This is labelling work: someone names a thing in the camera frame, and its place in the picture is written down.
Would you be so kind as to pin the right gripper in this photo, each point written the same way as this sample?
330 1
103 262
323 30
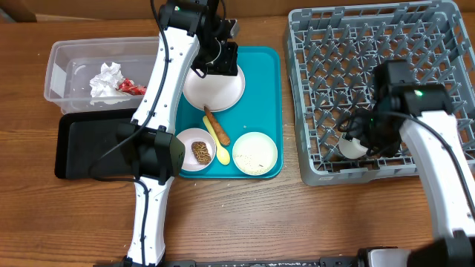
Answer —
356 130

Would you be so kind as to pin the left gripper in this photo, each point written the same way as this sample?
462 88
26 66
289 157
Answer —
226 67

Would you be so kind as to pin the red snack wrapper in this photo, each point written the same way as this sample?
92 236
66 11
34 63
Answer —
128 86

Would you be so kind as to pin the foil wrapper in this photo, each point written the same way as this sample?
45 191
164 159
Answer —
107 82

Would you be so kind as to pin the brown food chunk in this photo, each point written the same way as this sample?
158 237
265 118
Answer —
201 153

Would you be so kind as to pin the large white plate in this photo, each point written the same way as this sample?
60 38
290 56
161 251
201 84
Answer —
216 92

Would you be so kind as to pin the pink bowl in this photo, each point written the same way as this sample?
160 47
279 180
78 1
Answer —
187 137

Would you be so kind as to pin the black plastic tray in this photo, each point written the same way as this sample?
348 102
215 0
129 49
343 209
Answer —
84 137

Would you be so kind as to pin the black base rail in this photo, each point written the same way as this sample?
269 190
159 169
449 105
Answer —
259 263

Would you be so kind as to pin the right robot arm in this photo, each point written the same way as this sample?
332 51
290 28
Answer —
421 117

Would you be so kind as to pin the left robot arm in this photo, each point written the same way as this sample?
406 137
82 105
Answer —
192 37

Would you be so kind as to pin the pale green bowl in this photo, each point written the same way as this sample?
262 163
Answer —
255 153

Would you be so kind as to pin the carrot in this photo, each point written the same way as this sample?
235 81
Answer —
221 134

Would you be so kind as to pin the grey dishwasher rack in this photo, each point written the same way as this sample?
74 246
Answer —
330 56

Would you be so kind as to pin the clear plastic waste bin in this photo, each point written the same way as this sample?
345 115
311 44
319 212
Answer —
73 63

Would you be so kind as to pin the white cup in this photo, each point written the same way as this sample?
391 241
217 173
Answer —
351 147

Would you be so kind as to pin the teal plastic serving tray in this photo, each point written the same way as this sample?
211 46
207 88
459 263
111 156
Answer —
258 110

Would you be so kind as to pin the yellow plastic spoon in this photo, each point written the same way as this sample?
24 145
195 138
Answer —
221 153

